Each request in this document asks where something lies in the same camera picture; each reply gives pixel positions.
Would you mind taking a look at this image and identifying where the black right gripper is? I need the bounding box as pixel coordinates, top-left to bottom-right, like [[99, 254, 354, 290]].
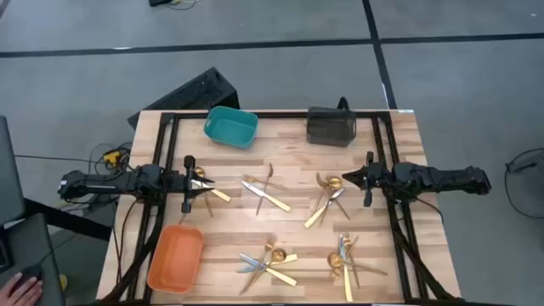
[[342, 151, 395, 207]]

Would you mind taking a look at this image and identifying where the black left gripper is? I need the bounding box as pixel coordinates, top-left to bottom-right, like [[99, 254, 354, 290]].
[[162, 155, 216, 214]]

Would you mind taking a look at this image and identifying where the gold spoon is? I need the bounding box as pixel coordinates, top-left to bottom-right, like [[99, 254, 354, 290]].
[[193, 166, 214, 218], [326, 252, 389, 277], [318, 176, 343, 227]]

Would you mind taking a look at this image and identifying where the wooden spoon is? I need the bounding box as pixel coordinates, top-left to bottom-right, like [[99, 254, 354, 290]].
[[253, 248, 287, 281]]

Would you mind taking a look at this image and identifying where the grey plastic bin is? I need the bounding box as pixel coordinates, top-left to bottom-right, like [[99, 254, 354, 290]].
[[305, 105, 358, 148]]

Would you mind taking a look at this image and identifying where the teal plastic bin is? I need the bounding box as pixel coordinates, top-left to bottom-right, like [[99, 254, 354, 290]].
[[203, 105, 259, 150]]

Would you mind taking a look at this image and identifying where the orange plastic bin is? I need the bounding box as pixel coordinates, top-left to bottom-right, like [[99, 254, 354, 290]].
[[146, 224, 205, 295]]

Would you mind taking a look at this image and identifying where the yellow black plug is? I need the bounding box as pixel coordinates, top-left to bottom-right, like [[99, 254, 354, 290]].
[[104, 149, 124, 167]]

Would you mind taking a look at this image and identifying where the black perforated case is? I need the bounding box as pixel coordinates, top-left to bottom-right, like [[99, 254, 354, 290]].
[[127, 66, 241, 130]]

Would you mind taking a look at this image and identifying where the black floor beam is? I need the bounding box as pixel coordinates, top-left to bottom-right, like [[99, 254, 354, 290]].
[[23, 197, 113, 242]]

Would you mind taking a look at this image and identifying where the dark grey desk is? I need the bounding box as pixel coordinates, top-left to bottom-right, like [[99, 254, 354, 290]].
[[0, 212, 65, 306]]

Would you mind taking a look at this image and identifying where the black computer mouse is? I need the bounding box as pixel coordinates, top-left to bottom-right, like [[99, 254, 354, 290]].
[[16, 263, 43, 282]]

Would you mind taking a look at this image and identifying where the grey monitor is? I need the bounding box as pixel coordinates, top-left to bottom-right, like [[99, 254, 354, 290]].
[[0, 115, 26, 226]]

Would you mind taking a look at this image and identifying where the person's hand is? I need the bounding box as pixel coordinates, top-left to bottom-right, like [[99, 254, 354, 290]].
[[0, 271, 44, 306]]

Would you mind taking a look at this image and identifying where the black device with cables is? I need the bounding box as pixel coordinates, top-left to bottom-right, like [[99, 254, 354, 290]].
[[148, 0, 199, 10]]

